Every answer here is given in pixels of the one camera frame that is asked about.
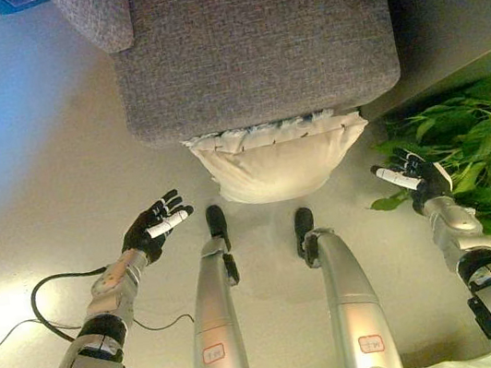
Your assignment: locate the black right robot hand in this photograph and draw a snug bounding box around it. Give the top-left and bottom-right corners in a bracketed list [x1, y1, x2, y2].
[366, 140, 458, 222]

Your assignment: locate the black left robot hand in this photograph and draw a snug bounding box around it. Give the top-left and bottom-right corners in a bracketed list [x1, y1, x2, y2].
[113, 186, 203, 269]

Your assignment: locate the white fringed pillow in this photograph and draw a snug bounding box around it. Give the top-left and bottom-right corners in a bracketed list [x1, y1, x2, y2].
[178, 102, 377, 216]

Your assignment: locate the green leafy potted plant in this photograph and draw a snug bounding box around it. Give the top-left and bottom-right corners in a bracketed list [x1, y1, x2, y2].
[350, 68, 491, 255]

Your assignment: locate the black left robot foot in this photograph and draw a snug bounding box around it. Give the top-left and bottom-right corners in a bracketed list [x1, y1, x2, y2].
[203, 202, 233, 254]

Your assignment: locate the black robot foot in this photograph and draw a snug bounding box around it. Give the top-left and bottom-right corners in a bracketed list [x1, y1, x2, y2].
[203, 202, 233, 254]
[290, 205, 321, 261]

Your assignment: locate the silver left robot leg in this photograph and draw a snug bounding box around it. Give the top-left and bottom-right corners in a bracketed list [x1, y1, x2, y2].
[168, 234, 256, 368]

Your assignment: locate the silver robot leg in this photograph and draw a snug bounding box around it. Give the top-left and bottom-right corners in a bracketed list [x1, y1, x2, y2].
[168, 234, 256, 368]
[298, 217, 404, 368]

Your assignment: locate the black right robot foot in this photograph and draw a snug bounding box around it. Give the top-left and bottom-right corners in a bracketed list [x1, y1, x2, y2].
[290, 205, 321, 261]

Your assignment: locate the silver right robot leg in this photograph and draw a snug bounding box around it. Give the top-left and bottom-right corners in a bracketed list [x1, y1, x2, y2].
[298, 217, 404, 368]

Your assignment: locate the grey fabric armchair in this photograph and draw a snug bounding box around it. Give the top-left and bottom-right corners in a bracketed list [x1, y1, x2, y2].
[47, 0, 465, 163]

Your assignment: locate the blue box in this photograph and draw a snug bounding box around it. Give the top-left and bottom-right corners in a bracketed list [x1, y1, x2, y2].
[0, 0, 55, 18]

